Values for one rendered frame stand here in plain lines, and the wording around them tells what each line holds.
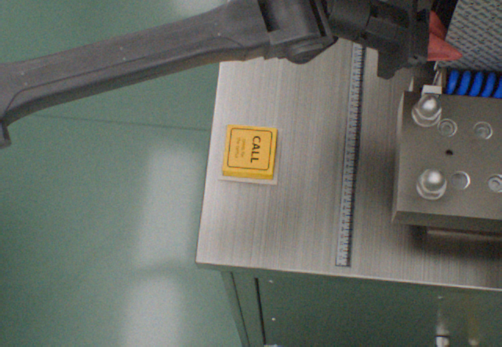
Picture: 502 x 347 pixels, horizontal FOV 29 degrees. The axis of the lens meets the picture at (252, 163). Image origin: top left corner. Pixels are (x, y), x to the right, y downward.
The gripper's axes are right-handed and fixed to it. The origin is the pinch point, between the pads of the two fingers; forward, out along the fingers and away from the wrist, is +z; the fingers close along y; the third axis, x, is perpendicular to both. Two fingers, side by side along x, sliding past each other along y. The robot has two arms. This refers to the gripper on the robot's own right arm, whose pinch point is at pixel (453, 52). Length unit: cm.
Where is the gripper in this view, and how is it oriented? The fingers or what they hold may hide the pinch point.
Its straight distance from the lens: 123.9
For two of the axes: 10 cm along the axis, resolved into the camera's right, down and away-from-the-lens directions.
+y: -1.0, 9.4, -3.1
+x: 4.8, -2.3, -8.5
